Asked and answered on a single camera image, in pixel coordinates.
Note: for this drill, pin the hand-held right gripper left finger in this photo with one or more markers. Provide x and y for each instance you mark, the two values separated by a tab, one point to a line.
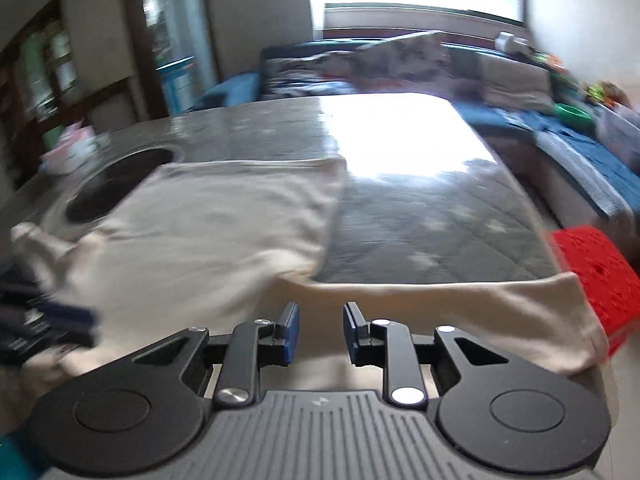
289	332

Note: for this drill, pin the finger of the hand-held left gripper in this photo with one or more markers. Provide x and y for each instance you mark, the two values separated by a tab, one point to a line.
75	313
75	338

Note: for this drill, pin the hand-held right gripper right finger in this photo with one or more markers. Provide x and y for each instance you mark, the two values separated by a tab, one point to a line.
353	334

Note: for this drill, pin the cream garment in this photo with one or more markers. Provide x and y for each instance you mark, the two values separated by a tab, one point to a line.
200	240

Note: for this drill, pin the teal object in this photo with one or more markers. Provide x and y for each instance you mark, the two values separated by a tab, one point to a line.
17	460

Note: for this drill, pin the white pink tissue box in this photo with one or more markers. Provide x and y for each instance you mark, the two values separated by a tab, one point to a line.
70	152

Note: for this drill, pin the blue cardboard box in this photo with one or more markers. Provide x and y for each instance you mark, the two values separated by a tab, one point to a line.
175	85

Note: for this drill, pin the red plastic stool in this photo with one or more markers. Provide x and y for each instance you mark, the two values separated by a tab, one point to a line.
595	270

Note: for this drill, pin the dark wooden cabinet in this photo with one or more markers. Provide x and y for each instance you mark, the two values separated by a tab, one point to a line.
60	60

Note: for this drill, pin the butterfly print pillow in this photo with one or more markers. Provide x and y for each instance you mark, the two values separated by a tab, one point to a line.
400	57
305	72

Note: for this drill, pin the blue sofa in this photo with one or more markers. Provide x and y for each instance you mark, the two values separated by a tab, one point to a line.
565	160

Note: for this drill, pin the grey pillow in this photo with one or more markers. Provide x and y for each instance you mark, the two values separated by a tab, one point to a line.
515	82

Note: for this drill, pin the green plastic bowl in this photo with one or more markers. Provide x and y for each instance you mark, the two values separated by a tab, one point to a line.
572	115

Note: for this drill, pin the clear plastic storage box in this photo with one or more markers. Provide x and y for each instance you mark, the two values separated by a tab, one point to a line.
620	135

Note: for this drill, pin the orange green toy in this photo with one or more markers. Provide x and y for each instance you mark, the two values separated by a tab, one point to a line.
550	62

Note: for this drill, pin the pile of small plush toys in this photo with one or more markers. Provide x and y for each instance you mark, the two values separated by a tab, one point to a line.
602	92

